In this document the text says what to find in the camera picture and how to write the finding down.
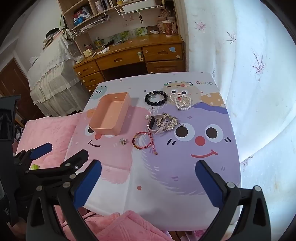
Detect white box on wire shelf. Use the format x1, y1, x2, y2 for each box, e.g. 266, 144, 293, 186
122, 4, 158, 14

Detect white wire rack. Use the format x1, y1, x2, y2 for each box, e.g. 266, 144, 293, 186
72, 15, 109, 36

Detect red paper cup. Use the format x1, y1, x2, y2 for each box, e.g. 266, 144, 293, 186
162, 20, 174, 37

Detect orange plastic box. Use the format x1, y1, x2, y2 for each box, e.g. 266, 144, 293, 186
89, 92, 131, 136

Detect smart watch beige strap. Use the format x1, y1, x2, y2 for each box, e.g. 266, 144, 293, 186
147, 114, 170, 135

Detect stack of books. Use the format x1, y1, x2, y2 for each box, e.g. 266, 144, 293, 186
43, 28, 67, 50

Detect brown wooden door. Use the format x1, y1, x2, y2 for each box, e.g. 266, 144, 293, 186
0, 58, 44, 121

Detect red string bracelet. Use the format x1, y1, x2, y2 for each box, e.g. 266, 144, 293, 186
132, 131, 159, 156

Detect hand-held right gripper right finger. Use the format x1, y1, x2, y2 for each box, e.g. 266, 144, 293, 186
195, 159, 271, 241

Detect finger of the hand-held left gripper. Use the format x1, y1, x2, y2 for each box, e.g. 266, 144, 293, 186
24, 149, 89, 186
13, 142, 53, 166

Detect white pearl necklace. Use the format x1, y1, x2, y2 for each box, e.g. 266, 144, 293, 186
169, 91, 192, 111

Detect row of blue red books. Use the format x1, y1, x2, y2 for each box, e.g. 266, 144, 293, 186
73, 7, 93, 26

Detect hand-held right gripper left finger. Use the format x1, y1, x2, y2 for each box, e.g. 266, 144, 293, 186
26, 159, 102, 241

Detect green plant picture cards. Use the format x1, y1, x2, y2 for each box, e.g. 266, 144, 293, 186
109, 27, 148, 42

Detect white lace furniture cover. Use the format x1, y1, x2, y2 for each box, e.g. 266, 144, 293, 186
26, 35, 93, 117

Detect gold leaf crystal bracelet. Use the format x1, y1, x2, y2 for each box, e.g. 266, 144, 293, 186
157, 113, 179, 132

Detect black bead bracelet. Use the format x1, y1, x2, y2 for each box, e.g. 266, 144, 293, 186
145, 91, 168, 106

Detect wooden bookshelf hutch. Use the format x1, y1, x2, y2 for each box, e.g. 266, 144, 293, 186
57, 0, 178, 47

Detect pink blanket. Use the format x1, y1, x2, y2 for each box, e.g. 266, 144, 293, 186
11, 113, 176, 241

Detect wooden desk with drawers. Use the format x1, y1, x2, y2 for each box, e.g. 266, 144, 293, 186
73, 35, 186, 93

